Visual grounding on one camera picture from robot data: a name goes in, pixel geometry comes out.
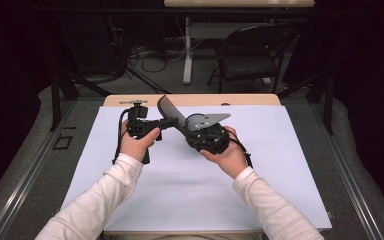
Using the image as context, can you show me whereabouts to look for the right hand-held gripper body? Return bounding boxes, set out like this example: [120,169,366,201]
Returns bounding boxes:
[183,112,232,156]

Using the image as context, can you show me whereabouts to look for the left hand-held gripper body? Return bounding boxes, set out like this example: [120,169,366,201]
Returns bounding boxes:
[119,98,168,165]

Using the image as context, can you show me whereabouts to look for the black comb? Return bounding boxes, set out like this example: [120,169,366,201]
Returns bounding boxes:
[156,94,189,138]

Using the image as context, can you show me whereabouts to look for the person's left hand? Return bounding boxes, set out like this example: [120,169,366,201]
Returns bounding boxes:
[119,119,161,163]

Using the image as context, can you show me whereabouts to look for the person's right hand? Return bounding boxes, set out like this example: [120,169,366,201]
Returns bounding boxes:
[199,125,248,180]

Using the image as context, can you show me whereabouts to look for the light wooden table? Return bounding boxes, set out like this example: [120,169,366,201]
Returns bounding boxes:
[103,93,282,235]

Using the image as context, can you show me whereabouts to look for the black stand leg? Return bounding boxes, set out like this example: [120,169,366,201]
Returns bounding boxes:
[126,66,172,95]

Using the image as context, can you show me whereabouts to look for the white board mat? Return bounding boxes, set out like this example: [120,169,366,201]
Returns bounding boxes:
[61,105,333,234]

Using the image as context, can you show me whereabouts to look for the black folding chair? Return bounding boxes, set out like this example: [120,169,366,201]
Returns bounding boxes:
[207,23,299,94]

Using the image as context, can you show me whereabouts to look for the black metal stand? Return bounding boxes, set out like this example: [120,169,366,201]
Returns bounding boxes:
[48,19,113,133]
[277,71,335,136]

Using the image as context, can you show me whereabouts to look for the black horizontal metal bar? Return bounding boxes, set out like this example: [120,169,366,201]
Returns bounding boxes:
[29,7,348,17]

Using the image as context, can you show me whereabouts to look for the dark curtain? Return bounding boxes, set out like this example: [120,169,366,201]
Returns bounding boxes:
[333,0,384,218]
[0,0,48,208]

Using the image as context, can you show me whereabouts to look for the left hand-held gripper cable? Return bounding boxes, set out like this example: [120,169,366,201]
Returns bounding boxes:
[112,108,131,165]

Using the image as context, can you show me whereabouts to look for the hand-held gripper cable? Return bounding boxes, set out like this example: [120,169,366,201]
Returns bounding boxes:
[228,129,254,169]
[112,108,131,165]

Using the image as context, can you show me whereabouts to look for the right hand-held gripper cable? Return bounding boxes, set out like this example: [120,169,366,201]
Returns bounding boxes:
[228,129,254,169]

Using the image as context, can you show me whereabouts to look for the tangle of floor cables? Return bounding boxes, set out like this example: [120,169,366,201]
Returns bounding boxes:
[126,43,188,74]

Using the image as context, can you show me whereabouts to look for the black floor socket frame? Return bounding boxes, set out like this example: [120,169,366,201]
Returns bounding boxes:
[52,134,74,151]

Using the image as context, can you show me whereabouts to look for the metal floor rail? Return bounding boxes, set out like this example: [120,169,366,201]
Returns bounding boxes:
[0,99,78,240]
[308,99,384,240]

